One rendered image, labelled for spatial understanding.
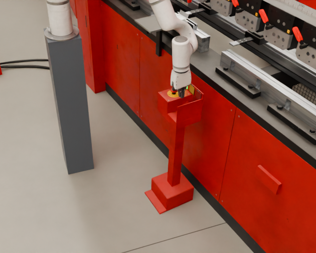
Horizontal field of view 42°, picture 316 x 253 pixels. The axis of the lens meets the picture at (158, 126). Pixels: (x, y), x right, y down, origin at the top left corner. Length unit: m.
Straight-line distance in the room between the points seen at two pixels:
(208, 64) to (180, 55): 0.42
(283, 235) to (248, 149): 0.47
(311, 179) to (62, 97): 1.44
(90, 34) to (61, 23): 1.06
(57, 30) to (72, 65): 0.21
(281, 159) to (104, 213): 1.19
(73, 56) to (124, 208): 0.99
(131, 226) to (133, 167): 0.50
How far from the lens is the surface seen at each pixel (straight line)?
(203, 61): 2.36
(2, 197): 2.85
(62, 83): 2.43
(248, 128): 2.09
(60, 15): 2.27
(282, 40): 1.93
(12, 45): 4.51
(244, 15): 2.07
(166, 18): 1.90
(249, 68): 2.16
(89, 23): 3.29
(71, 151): 2.75
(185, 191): 2.60
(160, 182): 2.63
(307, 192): 1.96
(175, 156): 2.43
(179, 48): 1.92
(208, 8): 2.65
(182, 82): 2.05
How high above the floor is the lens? 2.04
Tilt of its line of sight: 39 degrees down
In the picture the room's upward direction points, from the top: 2 degrees clockwise
